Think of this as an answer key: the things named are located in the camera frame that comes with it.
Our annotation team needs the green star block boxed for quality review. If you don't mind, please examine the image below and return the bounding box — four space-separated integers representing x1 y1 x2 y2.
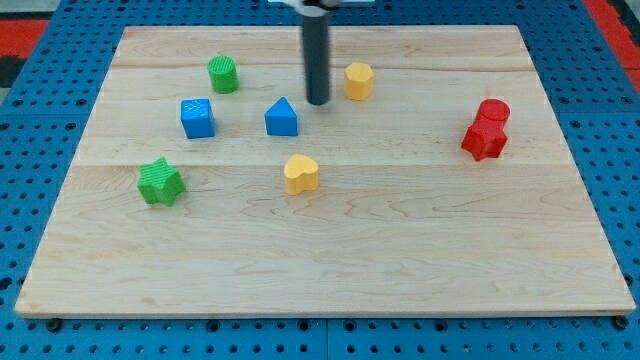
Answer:
137 157 186 207

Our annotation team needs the red cylinder block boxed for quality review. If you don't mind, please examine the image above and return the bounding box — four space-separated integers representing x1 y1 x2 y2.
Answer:
474 98 511 130

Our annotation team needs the yellow hexagon block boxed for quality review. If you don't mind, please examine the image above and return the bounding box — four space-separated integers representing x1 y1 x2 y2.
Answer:
344 62 375 101

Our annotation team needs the blue triangle block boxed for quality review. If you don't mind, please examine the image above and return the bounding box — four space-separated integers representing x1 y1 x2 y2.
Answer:
264 97 298 136

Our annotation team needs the yellow heart block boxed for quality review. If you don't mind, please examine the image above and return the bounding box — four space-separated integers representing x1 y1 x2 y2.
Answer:
283 154 319 195

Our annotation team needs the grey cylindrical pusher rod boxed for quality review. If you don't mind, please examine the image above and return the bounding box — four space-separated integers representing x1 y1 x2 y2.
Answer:
300 5 330 106

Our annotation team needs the red star block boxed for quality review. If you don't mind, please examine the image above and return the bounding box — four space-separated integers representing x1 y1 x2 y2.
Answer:
461 119 508 161

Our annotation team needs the wooden board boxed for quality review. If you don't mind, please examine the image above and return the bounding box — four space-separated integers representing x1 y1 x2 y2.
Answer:
15 25 636 319

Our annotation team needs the green cylinder block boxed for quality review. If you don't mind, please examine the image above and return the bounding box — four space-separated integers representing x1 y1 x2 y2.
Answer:
207 55 239 94

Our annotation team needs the blue cube block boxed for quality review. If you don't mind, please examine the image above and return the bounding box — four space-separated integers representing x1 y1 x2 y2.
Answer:
180 98 215 139

